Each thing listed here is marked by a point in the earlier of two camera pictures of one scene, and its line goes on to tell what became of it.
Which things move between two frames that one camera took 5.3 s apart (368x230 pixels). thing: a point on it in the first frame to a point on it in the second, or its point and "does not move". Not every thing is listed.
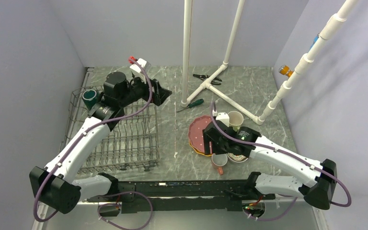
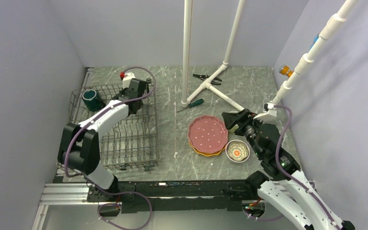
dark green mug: [90, 97] does not move
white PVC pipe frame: [187, 35] does not move
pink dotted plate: [195, 133] does not move
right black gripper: [214, 149] to [243, 118]
